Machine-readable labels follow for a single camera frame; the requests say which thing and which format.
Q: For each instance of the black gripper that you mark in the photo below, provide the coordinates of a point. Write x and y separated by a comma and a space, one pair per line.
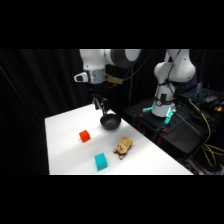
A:
97, 89

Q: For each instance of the black curtain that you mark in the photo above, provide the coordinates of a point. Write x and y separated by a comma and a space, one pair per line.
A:
33, 86

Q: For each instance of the brown wrist camera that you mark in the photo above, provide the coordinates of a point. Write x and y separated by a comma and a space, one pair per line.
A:
114, 80

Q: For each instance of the tan plush animal toy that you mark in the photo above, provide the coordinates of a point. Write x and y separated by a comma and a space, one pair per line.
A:
122, 147

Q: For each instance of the red cube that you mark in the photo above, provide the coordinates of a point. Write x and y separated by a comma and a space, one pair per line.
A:
84, 136

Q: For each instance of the cyan cube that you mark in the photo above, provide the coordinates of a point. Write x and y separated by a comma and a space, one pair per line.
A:
100, 162

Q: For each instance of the black robot stand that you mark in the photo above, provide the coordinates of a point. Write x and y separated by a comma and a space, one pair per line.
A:
183, 133

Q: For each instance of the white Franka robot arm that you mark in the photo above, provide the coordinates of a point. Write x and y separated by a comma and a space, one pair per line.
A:
94, 60

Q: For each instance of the backlit keyboard laptop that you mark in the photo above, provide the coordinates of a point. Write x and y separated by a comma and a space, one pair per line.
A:
205, 95

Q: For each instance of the black bowl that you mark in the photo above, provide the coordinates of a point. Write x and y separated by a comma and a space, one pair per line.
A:
110, 122

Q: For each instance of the small yellow device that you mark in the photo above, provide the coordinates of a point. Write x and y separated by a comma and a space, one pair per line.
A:
218, 108

